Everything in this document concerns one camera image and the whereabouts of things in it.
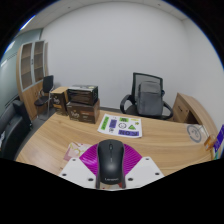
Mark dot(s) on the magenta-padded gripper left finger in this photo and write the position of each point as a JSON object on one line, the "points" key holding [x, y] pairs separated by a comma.
{"points": [[76, 168]]}

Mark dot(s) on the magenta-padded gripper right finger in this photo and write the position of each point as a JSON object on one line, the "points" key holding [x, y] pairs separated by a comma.
{"points": [[143, 168]]}

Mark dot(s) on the black computer mouse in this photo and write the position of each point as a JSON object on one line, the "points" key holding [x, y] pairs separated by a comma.
{"points": [[110, 160]]}

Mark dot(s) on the white sheet with coloured shapes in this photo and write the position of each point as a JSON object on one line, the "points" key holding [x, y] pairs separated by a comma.
{"points": [[120, 126]]}

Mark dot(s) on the dark brown cardboard box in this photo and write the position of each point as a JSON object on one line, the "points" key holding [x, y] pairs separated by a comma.
{"points": [[83, 113]]}

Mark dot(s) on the white sheet with round emblem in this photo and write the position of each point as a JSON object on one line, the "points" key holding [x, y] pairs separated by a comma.
{"points": [[195, 133]]}

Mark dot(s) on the grey backpack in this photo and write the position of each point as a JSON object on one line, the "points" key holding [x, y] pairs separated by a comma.
{"points": [[150, 98]]}

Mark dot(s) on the tall brown cardboard box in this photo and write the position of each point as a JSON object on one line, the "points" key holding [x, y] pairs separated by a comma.
{"points": [[59, 100]]}

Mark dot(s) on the small orange-brown cardboard box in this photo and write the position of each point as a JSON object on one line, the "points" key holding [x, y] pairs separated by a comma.
{"points": [[210, 142]]}

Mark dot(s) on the black printed box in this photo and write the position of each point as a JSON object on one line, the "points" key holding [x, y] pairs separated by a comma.
{"points": [[82, 94]]}

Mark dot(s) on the black leather sofa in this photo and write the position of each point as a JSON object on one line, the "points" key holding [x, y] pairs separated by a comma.
{"points": [[13, 130]]}

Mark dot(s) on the wooden side desk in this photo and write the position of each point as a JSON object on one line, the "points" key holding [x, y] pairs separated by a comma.
{"points": [[188, 108]]}

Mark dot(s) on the purple card package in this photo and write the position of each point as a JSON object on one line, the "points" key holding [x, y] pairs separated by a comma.
{"points": [[219, 138]]}

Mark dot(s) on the black visitor chair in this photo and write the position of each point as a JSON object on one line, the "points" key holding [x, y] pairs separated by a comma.
{"points": [[47, 85]]}

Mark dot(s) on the black mesh office chair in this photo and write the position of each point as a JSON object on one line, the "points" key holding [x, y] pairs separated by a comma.
{"points": [[146, 76]]}

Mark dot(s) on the wooden shelf cabinet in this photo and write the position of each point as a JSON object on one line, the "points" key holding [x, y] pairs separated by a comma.
{"points": [[31, 73]]}

